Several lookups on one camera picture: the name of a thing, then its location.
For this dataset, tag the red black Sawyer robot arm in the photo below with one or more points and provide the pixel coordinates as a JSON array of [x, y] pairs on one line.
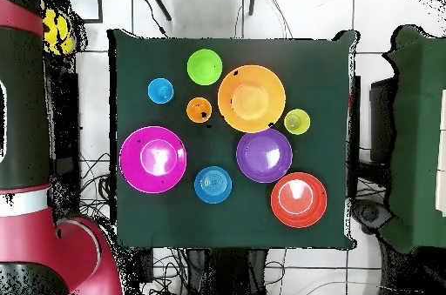
[[28, 135]]

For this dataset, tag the small blue plastic bowl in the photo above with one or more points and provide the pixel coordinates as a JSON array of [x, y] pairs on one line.
[[213, 184]]

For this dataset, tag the purple plastic bowl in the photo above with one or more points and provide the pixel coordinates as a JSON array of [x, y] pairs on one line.
[[264, 155]]

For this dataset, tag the orange plastic cup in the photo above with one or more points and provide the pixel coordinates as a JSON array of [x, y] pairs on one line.
[[199, 109]]

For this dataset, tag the large orange plastic bowl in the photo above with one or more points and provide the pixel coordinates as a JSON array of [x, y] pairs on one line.
[[251, 98]]

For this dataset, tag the large pink plastic bowl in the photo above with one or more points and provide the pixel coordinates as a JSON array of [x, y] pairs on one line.
[[152, 159]]

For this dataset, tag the pale yellow-green plastic cup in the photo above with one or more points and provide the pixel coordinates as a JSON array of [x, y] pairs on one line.
[[297, 121]]

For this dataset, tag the small green plastic bowl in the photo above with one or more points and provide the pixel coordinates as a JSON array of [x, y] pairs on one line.
[[204, 67]]

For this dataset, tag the blue plastic cup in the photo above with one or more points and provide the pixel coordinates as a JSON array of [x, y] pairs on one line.
[[160, 90]]

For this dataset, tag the red plastic bowl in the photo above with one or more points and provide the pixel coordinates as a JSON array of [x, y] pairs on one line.
[[298, 200]]

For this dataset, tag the dark green table cloth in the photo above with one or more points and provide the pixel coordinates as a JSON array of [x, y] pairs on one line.
[[313, 82]]

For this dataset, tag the black power strip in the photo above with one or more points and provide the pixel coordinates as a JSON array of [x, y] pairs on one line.
[[146, 267]]

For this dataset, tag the black wooden stool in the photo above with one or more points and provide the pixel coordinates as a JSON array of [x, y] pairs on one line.
[[71, 117]]

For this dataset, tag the green cloth covered table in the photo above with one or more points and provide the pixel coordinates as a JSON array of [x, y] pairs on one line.
[[418, 135]]

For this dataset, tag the black metal frame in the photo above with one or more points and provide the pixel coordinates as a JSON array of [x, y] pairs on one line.
[[100, 2]]

